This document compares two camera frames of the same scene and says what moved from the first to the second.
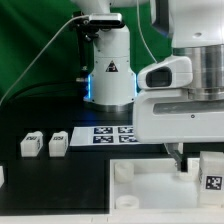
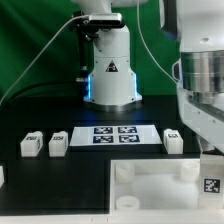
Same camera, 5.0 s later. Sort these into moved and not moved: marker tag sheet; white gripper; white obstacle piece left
Moved: white gripper
Not moved: white obstacle piece left; marker tag sheet
